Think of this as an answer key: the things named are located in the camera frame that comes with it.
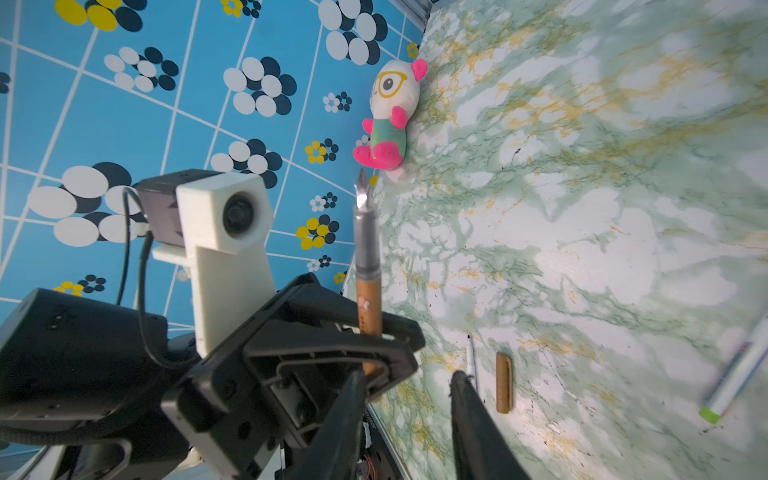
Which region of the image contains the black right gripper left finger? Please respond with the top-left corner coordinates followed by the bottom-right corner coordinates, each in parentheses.
top-left (284, 370), bottom-right (366, 479)

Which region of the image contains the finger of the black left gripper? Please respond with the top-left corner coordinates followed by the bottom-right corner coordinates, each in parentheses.
top-left (161, 319), bottom-right (419, 479)
top-left (241, 274), bottom-right (426, 360)

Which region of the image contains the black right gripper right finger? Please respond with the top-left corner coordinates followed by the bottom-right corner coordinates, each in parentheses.
top-left (450, 370), bottom-right (530, 480)

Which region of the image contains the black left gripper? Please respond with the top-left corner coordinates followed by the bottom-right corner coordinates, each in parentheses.
top-left (0, 287), bottom-right (289, 480)

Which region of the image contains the brown pen cap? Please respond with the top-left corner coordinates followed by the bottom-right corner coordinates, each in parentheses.
top-left (496, 352), bottom-right (514, 414)

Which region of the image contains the white pen light green end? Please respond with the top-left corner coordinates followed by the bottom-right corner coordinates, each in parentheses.
top-left (699, 313), bottom-right (767, 424)

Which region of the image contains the pink white plush toy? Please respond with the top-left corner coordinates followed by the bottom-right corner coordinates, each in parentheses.
top-left (353, 59), bottom-right (428, 170)

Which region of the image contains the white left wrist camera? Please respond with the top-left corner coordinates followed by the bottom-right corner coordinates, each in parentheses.
top-left (135, 169), bottom-right (276, 357)

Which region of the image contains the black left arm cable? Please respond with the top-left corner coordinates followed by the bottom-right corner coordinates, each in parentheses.
top-left (116, 185), bottom-right (199, 370)

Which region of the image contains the aluminium frame post left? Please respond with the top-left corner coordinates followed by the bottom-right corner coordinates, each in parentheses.
top-left (392, 0), bottom-right (437, 23)

